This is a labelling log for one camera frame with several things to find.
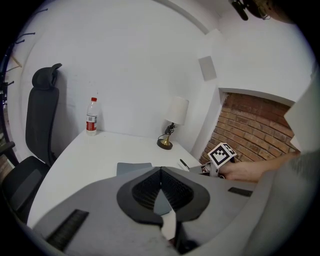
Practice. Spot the clear red-capped water bottle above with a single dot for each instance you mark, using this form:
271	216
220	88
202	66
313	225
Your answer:
92	120

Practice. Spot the grey wall panel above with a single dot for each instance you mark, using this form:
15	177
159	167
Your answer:
207	68

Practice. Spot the grey notebook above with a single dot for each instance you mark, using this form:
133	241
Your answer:
132	168

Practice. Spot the black coat rack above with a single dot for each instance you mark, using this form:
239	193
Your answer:
9	135

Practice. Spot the wooden clothes hanger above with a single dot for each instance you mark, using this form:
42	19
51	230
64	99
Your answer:
17	61

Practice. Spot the black head-mounted camera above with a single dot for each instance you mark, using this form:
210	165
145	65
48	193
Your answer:
242	12

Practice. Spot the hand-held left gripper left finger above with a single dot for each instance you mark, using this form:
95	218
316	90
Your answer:
125	200

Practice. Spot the black clip-on camera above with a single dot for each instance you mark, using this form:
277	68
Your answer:
170	128

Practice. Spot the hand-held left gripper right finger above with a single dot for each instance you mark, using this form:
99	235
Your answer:
200	202

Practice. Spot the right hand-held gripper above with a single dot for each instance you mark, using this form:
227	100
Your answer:
221	155

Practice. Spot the black office chair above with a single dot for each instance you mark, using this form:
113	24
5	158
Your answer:
41	120

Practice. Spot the black pen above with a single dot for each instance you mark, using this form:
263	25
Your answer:
184	163

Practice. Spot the person's head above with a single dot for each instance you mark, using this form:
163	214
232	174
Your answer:
280	12

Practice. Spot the person's right forearm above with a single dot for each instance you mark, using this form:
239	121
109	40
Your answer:
250	170

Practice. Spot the white shade brass table lamp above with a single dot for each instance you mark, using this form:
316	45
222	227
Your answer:
178	110

